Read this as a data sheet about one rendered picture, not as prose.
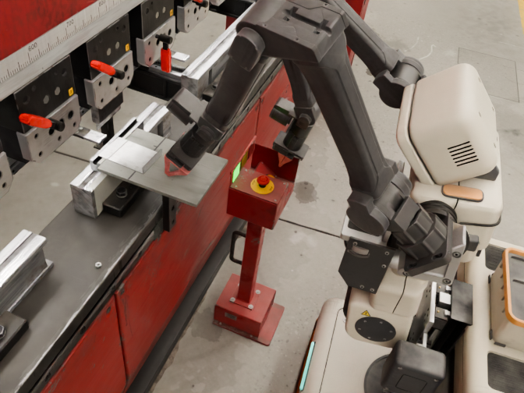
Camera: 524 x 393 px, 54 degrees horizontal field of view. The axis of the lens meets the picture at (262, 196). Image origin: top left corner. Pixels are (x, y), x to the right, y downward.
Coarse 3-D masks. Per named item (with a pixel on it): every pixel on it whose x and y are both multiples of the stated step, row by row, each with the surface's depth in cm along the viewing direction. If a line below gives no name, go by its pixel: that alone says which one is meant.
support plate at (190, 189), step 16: (144, 144) 132; (160, 160) 128; (208, 160) 130; (224, 160) 131; (128, 176) 123; (144, 176) 124; (160, 176) 124; (176, 176) 125; (192, 176) 126; (208, 176) 126; (160, 192) 121; (176, 192) 121; (192, 192) 122
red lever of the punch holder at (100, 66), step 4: (96, 60) 100; (92, 64) 99; (96, 64) 99; (100, 64) 99; (104, 64) 101; (92, 68) 100; (96, 68) 99; (100, 68) 99; (104, 68) 101; (108, 68) 102; (112, 68) 104; (104, 72) 102; (108, 72) 103; (112, 72) 104; (116, 72) 106; (120, 72) 107; (112, 76) 108; (116, 76) 107; (120, 76) 107; (124, 76) 108
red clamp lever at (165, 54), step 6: (156, 36) 123; (162, 36) 122; (168, 36) 122; (168, 42) 122; (162, 48) 125; (168, 48) 125; (162, 54) 125; (168, 54) 125; (162, 60) 126; (168, 60) 126; (162, 66) 128; (168, 66) 127; (168, 72) 129
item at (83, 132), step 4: (80, 128) 133; (84, 128) 133; (76, 132) 131; (80, 132) 132; (84, 132) 132; (88, 132) 132; (92, 132) 132; (96, 132) 132; (76, 136) 131; (80, 136) 131; (84, 136) 131; (88, 136) 131; (92, 136) 131; (96, 136) 131; (100, 136) 131; (104, 136) 132; (88, 140) 131; (92, 140) 130; (96, 140) 130; (100, 140) 130
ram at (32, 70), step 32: (0, 0) 76; (32, 0) 82; (64, 0) 89; (96, 0) 98; (128, 0) 108; (0, 32) 78; (32, 32) 85; (96, 32) 101; (32, 64) 87; (0, 96) 83
